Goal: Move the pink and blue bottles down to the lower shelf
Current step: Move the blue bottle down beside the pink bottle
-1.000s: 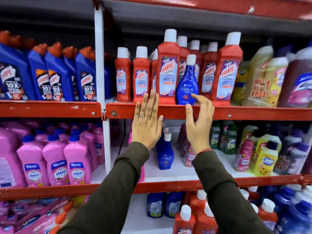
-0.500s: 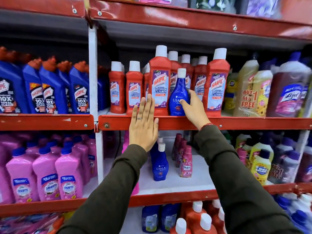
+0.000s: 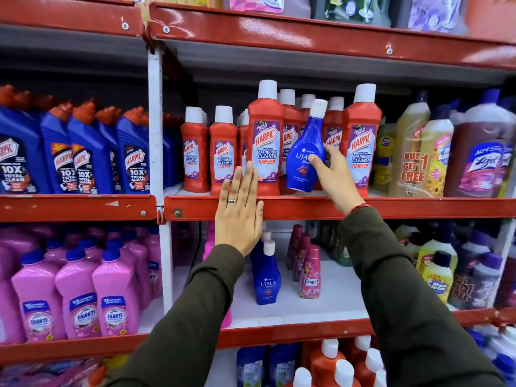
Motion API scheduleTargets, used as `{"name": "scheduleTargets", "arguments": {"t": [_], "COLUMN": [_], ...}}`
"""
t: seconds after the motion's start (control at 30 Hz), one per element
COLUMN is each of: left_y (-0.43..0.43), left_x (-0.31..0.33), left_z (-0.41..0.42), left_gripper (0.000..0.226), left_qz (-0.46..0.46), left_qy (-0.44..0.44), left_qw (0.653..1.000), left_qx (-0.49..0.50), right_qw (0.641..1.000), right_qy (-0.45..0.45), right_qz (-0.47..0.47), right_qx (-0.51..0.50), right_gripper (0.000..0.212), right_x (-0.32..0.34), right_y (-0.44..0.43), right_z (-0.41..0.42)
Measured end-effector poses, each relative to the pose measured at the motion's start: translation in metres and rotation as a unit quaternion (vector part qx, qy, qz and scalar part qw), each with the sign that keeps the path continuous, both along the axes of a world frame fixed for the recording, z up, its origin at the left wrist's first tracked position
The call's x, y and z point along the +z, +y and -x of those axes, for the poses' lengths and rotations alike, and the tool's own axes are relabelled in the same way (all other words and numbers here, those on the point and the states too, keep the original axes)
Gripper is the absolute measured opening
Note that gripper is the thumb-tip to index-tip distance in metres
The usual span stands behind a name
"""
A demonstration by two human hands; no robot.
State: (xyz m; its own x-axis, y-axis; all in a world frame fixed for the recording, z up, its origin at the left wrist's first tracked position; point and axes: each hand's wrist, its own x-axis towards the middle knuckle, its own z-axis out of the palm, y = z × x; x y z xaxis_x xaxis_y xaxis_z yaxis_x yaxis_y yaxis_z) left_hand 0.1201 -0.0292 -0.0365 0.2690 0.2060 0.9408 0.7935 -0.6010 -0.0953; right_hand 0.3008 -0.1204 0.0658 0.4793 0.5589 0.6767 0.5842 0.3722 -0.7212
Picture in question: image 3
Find person's left hand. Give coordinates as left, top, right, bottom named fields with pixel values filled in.
left=214, top=160, right=265, bottom=257

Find person's right hand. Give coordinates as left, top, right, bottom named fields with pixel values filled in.
left=307, top=144, right=368, bottom=217

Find pink Vanish bottle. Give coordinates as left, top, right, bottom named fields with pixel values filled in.
left=203, top=220, right=233, bottom=330

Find green cleaner bottles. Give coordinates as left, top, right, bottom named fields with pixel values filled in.
left=318, top=220, right=354, bottom=267

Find yellow buy-one-get-one bottles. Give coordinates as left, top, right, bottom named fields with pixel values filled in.
left=389, top=90, right=431, bottom=198

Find row of red Harpic bottles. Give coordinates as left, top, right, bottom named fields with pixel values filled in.
left=180, top=79, right=383, bottom=198

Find yellow Max Kleen bottles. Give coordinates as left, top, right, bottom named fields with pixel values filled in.
left=393, top=223, right=459, bottom=306

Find red metal shelf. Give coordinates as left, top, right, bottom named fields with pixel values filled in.
left=148, top=2, right=516, bottom=387
left=0, top=0, right=162, bottom=367

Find red Bactin bottles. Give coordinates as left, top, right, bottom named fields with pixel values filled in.
left=284, top=335, right=388, bottom=387

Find row of pink Shakti bottles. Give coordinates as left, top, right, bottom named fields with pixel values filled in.
left=0, top=223, right=164, bottom=344

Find row of blue Harpic bottles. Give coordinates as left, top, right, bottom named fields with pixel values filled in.
left=0, top=85, right=182, bottom=195

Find person's right forearm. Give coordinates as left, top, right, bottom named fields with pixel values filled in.
left=338, top=206, right=507, bottom=387

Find person's left forearm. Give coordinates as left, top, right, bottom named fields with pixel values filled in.
left=106, top=243, right=247, bottom=387

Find white metal shelf upright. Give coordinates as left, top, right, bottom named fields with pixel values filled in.
left=147, top=48, right=175, bottom=315
left=485, top=219, right=516, bottom=309

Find red thread bracelet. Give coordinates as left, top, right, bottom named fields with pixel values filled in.
left=343, top=202, right=374, bottom=218

